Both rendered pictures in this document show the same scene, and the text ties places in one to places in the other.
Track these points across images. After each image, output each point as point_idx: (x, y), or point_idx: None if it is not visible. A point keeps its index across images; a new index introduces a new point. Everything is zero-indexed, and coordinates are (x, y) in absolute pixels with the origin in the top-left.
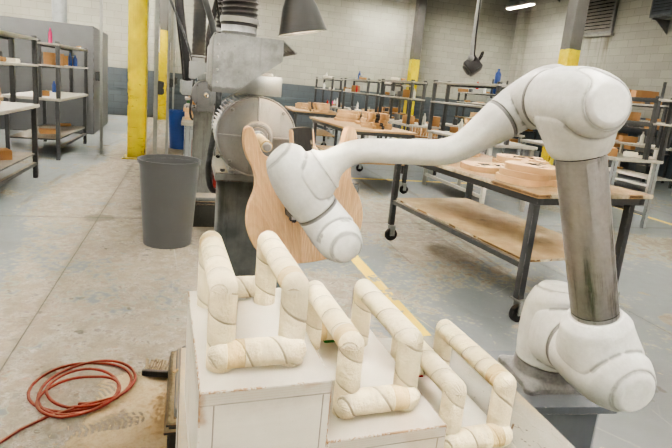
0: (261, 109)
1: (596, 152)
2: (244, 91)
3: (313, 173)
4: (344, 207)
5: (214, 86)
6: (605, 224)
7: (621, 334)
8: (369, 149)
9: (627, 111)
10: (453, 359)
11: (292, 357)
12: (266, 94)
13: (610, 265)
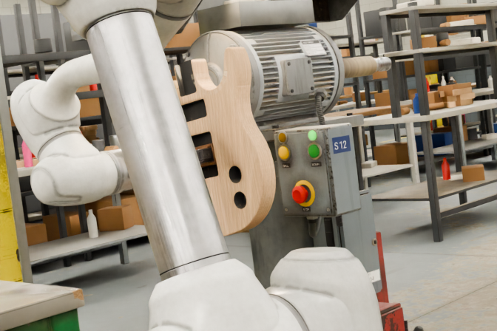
0: (210, 47)
1: (75, 21)
2: (208, 29)
3: (24, 106)
4: (238, 159)
5: (72, 35)
6: (121, 120)
7: (160, 294)
8: (62, 72)
9: None
10: (9, 300)
11: None
12: (227, 26)
13: (144, 182)
